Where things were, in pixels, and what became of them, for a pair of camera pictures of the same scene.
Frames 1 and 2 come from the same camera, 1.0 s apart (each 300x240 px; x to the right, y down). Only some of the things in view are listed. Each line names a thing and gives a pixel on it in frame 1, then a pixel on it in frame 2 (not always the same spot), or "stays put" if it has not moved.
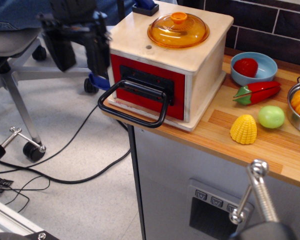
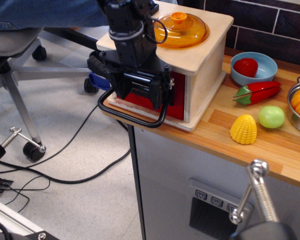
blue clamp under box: [99, 82] stays put
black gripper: [79, 19] → [137, 55]
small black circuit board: [2, 181] stays put
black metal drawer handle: [139, 86] stays put
